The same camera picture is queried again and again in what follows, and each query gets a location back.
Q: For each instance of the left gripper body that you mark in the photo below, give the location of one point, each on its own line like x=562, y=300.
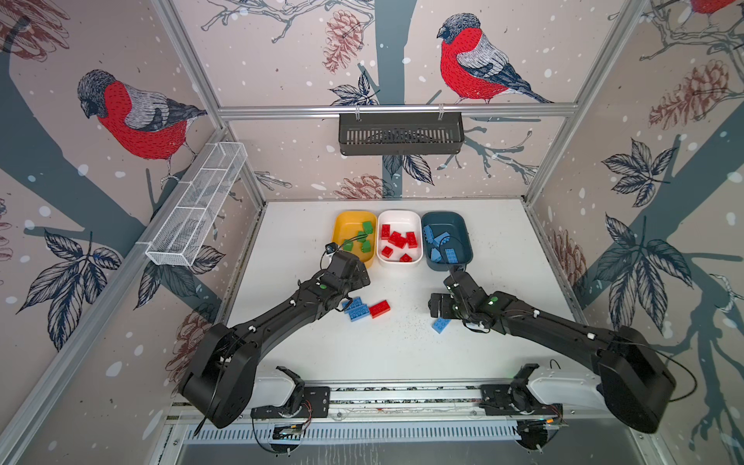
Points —
x=356, y=281

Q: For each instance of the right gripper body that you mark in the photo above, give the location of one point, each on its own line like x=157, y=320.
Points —
x=449, y=306

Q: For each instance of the blue long lego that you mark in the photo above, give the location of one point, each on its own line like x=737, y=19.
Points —
x=451, y=256
x=440, y=324

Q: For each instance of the blue lego pair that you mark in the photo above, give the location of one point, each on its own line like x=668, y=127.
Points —
x=356, y=310

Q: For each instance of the yellow plastic bin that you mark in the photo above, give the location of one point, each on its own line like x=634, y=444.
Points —
x=346, y=228

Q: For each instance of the small blue lego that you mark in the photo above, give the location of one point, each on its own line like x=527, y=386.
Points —
x=435, y=254

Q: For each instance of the white plastic bin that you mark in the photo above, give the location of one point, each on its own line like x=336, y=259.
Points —
x=402, y=221

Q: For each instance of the dark teal plastic bin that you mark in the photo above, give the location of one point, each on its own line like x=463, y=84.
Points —
x=453, y=223

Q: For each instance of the red lego square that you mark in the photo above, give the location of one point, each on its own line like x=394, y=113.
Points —
x=412, y=240

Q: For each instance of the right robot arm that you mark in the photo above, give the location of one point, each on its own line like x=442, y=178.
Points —
x=634, y=382

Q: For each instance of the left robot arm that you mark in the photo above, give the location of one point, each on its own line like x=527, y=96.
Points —
x=220, y=379

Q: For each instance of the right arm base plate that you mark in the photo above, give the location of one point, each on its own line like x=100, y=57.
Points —
x=505, y=400

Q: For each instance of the aluminium front rail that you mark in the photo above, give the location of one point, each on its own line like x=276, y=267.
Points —
x=434, y=399

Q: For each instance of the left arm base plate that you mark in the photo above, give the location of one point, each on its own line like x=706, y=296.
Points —
x=312, y=403

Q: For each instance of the black hanging wire basket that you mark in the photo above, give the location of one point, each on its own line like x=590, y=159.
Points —
x=421, y=133

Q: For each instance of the white mesh wall shelf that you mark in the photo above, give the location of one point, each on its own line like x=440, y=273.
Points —
x=187, y=226

